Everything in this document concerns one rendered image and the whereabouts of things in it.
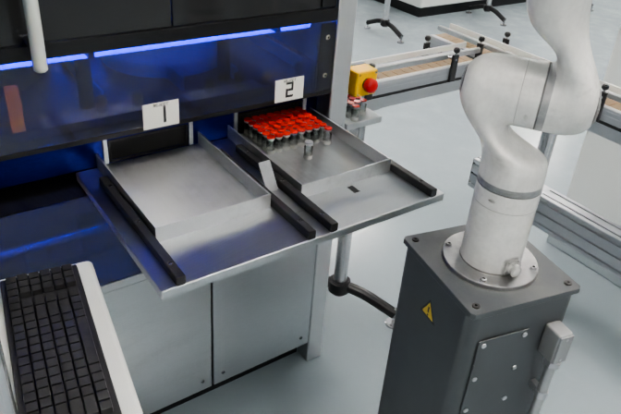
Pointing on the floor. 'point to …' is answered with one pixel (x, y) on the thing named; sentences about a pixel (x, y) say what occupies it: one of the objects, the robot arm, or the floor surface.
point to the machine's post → (345, 30)
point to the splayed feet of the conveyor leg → (363, 298)
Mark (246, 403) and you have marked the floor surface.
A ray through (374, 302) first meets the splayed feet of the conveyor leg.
